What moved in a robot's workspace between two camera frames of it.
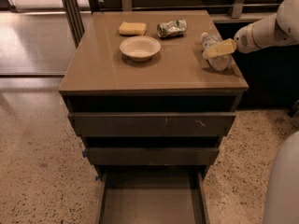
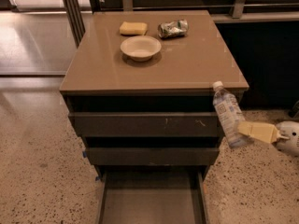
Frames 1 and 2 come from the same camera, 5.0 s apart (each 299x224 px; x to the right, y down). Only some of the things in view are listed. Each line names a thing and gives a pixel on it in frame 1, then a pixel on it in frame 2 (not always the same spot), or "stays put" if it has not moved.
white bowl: [139, 48] stays put
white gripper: [244, 40] to [289, 137]
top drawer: [149, 124] stays put
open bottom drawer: [152, 194] stays put
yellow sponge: [133, 28] stays put
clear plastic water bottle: [221, 63] to [229, 111]
